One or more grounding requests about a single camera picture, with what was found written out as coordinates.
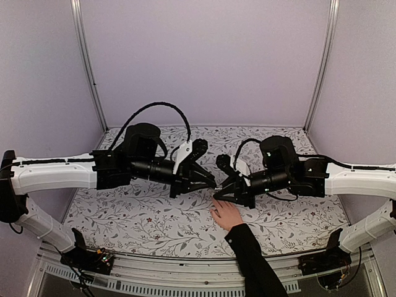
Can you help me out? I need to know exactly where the aluminium frame post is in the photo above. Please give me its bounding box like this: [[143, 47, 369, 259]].
[[71, 0, 109, 132], [303, 0, 340, 134]]

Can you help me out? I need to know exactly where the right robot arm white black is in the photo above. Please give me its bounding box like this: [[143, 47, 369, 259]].
[[214, 136, 395, 270]]

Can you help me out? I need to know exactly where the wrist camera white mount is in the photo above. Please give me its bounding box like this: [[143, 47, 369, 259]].
[[173, 139, 208, 174], [216, 154, 251, 186]]

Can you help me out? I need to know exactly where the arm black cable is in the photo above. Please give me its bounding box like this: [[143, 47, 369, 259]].
[[110, 101, 191, 149], [231, 137, 264, 168]]

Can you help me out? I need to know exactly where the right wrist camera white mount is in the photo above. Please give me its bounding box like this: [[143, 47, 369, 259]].
[[216, 154, 251, 186]]

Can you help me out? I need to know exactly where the left aluminium frame post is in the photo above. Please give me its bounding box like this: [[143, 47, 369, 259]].
[[71, 0, 109, 132]]

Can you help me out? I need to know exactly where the person's bare hand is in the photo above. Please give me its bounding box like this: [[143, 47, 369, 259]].
[[210, 198, 244, 231]]

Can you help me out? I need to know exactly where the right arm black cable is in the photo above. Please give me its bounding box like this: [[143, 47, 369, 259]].
[[231, 137, 264, 168]]

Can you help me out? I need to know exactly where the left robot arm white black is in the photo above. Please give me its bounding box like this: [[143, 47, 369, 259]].
[[1, 123, 216, 269]]

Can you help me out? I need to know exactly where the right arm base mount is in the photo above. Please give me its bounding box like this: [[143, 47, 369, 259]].
[[298, 228, 351, 275]]

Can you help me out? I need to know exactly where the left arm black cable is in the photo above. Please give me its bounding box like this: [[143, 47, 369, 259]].
[[110, 101, 191, 149]]

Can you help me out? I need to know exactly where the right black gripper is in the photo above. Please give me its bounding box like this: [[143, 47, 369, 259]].
[[213, 168, 291, 210]]

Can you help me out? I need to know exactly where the front aluminium slotted rail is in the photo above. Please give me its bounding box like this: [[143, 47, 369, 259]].
[[27, 244, 389, 296]]

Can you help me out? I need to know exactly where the black sleeved forearm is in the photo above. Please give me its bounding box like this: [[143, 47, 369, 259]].
[[225, 223, 288, 297]]

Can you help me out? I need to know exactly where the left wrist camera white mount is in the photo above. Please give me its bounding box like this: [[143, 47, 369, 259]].
[[173, 139, 208, 174]]

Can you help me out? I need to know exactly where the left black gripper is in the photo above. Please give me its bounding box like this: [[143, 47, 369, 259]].
[[130, 156, 216, 198]]

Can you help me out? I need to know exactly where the floral patterned table mat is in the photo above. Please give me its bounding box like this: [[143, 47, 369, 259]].
[[60, 124, 353, 259]]

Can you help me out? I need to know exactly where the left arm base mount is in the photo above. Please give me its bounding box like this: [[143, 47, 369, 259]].
[[61, 228, 114, 275]]

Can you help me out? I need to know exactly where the right aluminium frame post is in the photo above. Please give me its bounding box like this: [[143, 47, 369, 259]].
[[303, 0, 340, 134]]

